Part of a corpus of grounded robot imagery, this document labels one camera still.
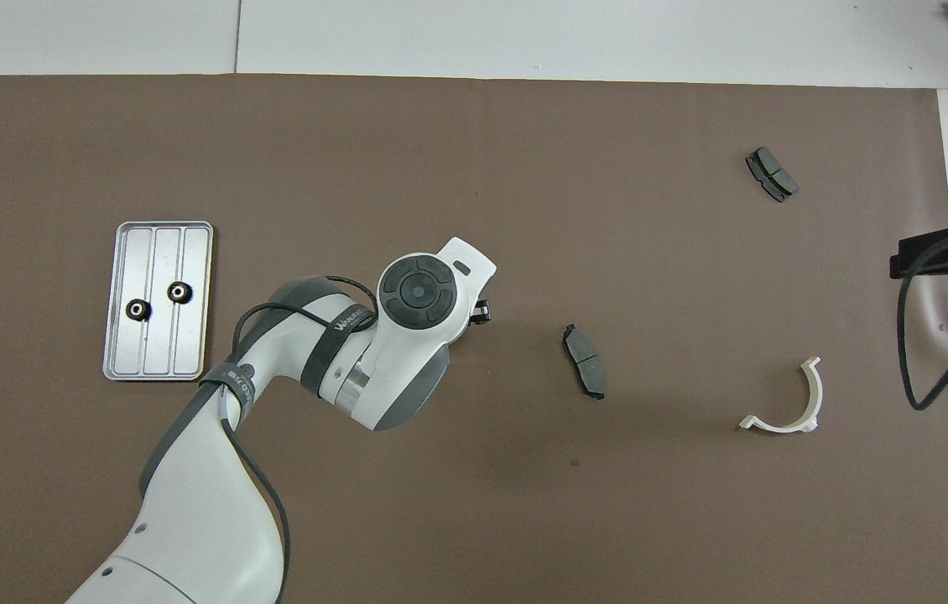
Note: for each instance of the black round nut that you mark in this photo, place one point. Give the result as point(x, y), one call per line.
point(131, 309)

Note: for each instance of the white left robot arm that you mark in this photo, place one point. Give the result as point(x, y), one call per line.
point(189, 520)

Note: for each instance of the silver metal tray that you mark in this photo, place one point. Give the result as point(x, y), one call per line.
point(157, 352)

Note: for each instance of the dark grey brake pad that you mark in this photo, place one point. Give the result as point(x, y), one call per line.
point(585, 361)
point(772, 174)

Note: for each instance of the brown paper table mat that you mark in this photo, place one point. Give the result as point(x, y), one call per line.
point(524, 168)

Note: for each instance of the white curved plastic bracket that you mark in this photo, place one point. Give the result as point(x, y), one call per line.
point(815, 394)

